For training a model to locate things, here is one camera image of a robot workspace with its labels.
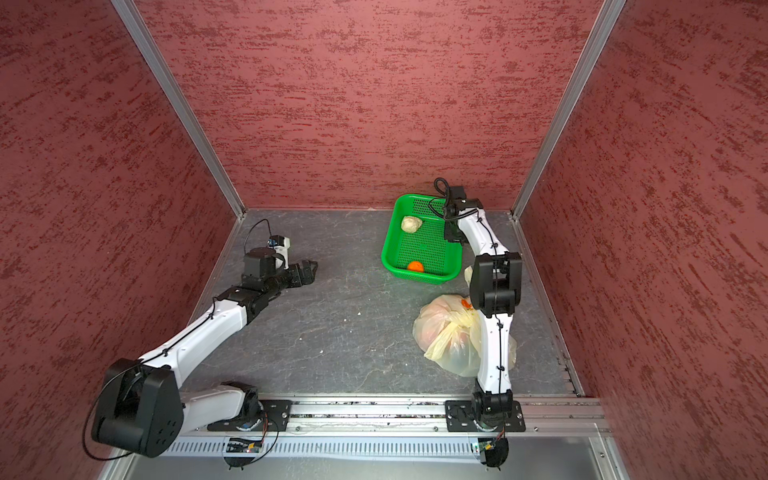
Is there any orange fruit in basket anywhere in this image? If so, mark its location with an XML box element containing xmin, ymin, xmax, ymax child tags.
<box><xmin>407</xmin><ymin>261</ymin><xmax>425</xmax><ymax>273</ymax></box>

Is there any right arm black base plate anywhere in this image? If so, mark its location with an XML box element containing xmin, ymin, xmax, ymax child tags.
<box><xmin>444</xmin><ymin>400</ymin><xmax>527</xmax><ymax>434</ymax></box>

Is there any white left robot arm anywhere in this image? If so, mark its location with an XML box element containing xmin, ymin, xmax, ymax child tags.
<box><xmin>81</xmin><ymin>260</ymin><xmax>318</xmax><ymax>458</ymax></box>

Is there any green plastic basket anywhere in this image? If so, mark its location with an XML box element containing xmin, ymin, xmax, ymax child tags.
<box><xmin>381</xmin><ymin>194</ymin><xmax>463</xmax><ymax>285</ymax></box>

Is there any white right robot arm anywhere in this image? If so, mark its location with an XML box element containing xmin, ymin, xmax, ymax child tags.
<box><xmin>435</xmin><ymin>179</ymin><xmax>522</xmax><ymax>430</ymax></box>

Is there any left controller board with wires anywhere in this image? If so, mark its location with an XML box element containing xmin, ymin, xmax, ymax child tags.
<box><xmin>223</xmin><ymin>416</ymin><xmax>280</xmax><ymax>470</ymax></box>

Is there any translucent yellow plastic bag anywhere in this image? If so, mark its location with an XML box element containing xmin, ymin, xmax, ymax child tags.
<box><xmin>412</xmin><ymin>295</ymin><xmax>485</xmax><ymax>378</ymax></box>

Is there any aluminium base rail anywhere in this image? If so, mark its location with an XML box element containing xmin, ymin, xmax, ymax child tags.
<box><xmin>173</xmin><ymin>395</ymin><xmax>610</xmax><ymax>434</ymax></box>

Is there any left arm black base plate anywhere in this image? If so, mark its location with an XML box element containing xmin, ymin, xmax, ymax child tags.
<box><xmin>206</xmin><ymin>399</ymin><xmax>293</xmax><ymax>434</ymax></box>

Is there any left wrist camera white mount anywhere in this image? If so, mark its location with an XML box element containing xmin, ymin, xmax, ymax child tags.
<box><xmin>267</xmin><ymin>235</ymin><xmax>291</xmax><ymax>270</ymax></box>

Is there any beige round fruit in basket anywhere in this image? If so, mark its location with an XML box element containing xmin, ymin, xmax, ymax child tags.
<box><xmin>400</xmin><ymin>216</ymin><xmax>423</xmax><ymax>234</ymax></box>

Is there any controller board with wires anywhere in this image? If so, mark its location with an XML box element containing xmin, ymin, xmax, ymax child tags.
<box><xmin>223</xmin><ymin>416</ymin><xmax>280</xmax><ymax>470</ymax></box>
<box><xmin>477</xmin><ymin>428</ymin><xmax>509</xmax><ymax>469</ymax></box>

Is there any aluminium corner post left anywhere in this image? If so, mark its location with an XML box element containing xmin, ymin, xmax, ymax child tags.
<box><xmin>111</xmin><ymin>0</ymin><xmax>247</xmax><ymax>219</ymax></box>

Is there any right controller board with wires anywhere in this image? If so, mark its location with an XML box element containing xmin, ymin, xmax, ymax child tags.
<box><xmin>477</xmin><ymin>428</ymin><xmax>509</xmax><ymax>469</ymax></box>

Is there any perforated cable duct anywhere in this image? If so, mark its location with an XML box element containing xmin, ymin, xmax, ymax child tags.
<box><xmin>161</xmin><ymin>436</ymin><xmax>481</xmax><ymax>460</ymax></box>

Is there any aluminium corner post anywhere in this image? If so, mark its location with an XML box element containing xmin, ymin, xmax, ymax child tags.
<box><xmin>511</xmin><ymin>0</ymin><xmax>626</xmax><ymax>223</ymax></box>
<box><xmin>111</xmin><ymin>0</ymin><xmax>247</xmax><ymax>219</ymax></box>

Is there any aluminium corner post right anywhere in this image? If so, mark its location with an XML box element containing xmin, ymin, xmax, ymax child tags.
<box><xmin>511</xmin><ymin>0</ymin><xmax>626</xmax><ymax>223</ymax></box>

